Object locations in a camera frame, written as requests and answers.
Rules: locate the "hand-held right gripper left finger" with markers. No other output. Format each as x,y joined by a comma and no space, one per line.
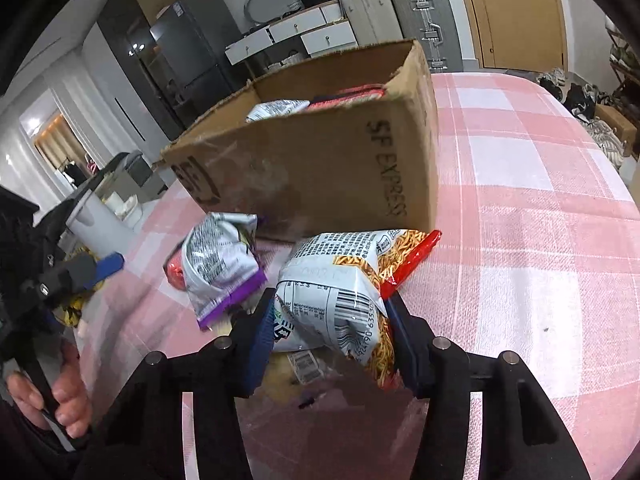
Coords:
262,345

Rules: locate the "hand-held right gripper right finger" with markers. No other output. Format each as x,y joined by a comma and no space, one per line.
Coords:
400,340

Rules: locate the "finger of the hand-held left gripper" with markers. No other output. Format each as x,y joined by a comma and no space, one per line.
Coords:
90,190
107,266

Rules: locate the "noodle snack bag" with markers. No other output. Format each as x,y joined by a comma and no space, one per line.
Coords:
340,285

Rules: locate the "red and black striped packet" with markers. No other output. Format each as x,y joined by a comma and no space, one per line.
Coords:
350,97

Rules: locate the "person's left hand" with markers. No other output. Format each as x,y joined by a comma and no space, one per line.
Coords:
70,400

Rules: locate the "white cylindrical container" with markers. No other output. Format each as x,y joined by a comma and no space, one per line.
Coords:
102,225

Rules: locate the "small barcode packet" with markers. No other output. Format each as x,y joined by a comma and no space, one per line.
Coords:
306,366

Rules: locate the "yellow packet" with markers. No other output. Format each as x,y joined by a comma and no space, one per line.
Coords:
75,310

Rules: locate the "grey trash bin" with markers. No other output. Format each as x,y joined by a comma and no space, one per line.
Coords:
145,175

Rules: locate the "red snack packet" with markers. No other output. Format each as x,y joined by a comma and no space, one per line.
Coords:
176,270

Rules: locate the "silver and purple snack bag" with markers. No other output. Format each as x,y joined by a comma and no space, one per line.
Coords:
220,260

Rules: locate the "dark wardrobe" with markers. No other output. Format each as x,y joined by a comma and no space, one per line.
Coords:
130,60

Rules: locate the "pink checkered tablecloth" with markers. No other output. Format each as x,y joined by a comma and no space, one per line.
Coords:
525,260

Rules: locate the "dark grey refrigerator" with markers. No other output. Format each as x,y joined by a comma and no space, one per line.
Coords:
200,45

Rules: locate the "white drawer dresser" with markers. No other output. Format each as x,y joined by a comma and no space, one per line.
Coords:
300,32

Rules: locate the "group of shoes on floor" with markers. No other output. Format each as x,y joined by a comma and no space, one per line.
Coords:
580,105

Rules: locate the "small floor cardboard box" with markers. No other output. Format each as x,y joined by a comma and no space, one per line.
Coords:
617,125

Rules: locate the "silver suitcase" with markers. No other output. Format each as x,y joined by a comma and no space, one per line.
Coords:
425,20

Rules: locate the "beige suitcase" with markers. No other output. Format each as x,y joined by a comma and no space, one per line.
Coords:
370,15

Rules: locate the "wooden door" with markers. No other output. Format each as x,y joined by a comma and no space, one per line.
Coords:
510,10

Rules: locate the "wooden shoe rack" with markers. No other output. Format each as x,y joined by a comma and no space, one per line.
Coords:
625,60

